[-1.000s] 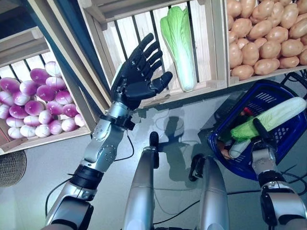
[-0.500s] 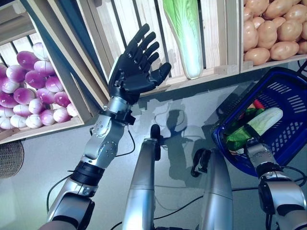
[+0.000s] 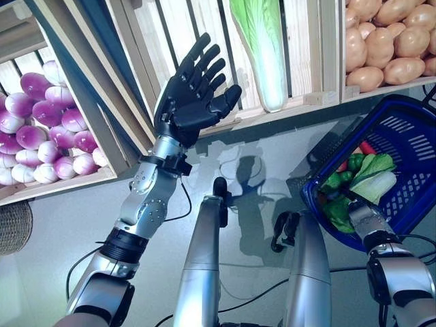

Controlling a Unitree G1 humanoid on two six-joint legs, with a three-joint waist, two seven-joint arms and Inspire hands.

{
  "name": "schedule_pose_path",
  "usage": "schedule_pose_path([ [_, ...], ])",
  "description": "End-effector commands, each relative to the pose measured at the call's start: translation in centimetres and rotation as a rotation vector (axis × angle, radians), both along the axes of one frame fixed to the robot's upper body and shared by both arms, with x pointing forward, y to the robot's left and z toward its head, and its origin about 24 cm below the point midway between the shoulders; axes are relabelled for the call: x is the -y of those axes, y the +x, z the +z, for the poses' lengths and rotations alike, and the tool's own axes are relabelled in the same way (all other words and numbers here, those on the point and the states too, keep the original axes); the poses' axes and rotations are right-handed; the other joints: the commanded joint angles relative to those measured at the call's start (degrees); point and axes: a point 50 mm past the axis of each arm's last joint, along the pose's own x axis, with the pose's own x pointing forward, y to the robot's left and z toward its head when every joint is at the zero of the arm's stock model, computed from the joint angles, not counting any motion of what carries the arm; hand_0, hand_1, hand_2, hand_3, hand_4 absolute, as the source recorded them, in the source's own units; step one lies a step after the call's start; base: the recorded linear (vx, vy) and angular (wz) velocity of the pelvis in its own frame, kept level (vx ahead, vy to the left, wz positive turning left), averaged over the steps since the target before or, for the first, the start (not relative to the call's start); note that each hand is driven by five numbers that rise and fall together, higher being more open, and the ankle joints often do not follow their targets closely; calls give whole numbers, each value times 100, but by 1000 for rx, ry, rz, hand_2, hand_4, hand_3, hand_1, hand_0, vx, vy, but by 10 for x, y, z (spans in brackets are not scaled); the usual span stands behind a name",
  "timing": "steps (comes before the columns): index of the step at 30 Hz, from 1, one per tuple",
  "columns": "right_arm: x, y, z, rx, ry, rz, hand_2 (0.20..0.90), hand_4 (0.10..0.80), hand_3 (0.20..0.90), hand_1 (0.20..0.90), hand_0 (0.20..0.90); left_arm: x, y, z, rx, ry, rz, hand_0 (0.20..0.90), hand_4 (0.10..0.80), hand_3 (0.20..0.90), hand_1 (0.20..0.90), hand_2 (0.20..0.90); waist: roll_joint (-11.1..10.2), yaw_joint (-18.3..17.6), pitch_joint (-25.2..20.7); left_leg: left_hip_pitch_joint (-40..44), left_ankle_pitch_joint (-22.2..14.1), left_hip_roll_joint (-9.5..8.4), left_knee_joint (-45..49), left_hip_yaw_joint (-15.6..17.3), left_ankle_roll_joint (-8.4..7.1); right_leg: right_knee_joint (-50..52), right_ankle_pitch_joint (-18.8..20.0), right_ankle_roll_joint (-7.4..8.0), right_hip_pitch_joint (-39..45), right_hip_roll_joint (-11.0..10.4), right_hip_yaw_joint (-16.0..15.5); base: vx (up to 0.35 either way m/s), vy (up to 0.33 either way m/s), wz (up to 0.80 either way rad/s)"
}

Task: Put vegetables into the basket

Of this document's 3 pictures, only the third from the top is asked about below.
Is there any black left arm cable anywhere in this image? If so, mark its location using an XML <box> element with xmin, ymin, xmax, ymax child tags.
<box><xmin>159</xmin><ymin>180</ymin><xmax>193</xmax><ymax>222</ymax></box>

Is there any woven wicker basket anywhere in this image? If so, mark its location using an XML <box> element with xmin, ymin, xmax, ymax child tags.
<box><xmin>0</xmin><ymin>200</ymin><xmax>34</xmax><ymax>256</ymax></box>

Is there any wooden slatted crate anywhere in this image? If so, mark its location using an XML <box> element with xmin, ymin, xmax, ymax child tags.
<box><xmin>0</xmin><ymin>8</ymin><xmax>119</xmax><ymax>207</ymax></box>
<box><xmin>339</xmin><ymin>0</ymin><xmax>436</xmax><ymax>103</ymax></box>
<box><xmin>105</xmin><ymin>0</ymin><xmax>341</xmax><ymax>137</ymax></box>

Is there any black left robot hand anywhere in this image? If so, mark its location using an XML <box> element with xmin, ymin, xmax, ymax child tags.
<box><xmin>153</xmin><ymin>32</ymin><xmax>243</xmax><ymax>148</ymax></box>

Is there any napa cabbage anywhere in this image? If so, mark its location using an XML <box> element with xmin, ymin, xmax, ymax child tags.
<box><xmin>228</xmin><ymin>0</ymin><xmax>289</xmax><ymax>114</ymax></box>
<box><xmin>322</xmin><ymin>193</ymin><xmax>357</xmax><ymax>234</ymax></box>

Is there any silver left robot leg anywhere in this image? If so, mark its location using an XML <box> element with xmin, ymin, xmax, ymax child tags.
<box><xmin>172</xmin><ymin>176</ymin><xmax>232</xmax><ymax>327</ymax></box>

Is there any blue plastic shopping basket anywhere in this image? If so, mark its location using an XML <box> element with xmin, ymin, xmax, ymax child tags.
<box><xmin>299</xmin><ymin>94</ymin><xmax>436</xmax><ymax>253</ymax></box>

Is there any green bell pepper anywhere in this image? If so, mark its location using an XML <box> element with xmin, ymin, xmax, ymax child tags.
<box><xmin>347</xmin><ymin>153</ymin><xmax>366</xmax><ymax>173</ymax></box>
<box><xmin>322</xmin><ymin>171</ymin><xmax>354</xmax><ymax>197</ymax></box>

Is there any brown potato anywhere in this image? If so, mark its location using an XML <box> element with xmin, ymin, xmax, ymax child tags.
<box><xmin>422</xmin><ymin>56</ymin><xmax>436</xmax><ymax>78</ymax></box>
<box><xmin>394</xmin><ymin>25</ymin><xmax>431</xmax><ymax>59</ymax></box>
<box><xmin>383</xmin><ymin>57</ymin><xmax>426</xmax><ymax>86</ymax></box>
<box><xmin>345</xmin><ymin>27</ymin><xmax>368</xmax><ymax>73</ymax></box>
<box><xmin>364</xmin><ymin>27</ymin><xmax>396</xmax><ymax>69</ymax></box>
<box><xmin>345</xmin><ymin>65</ymin><xmax>385</xmax><ymax>93</ymax></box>

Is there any wooden display shelf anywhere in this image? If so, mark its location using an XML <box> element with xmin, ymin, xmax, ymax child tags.
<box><xmin>0</xmin><ymin>0</ymin><xmax>134</xmax><ymax>207</ymax></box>
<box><xmin>33</xmin><ymin>0</ymin><xmax>436</xmax><ymax>171</ymax></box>

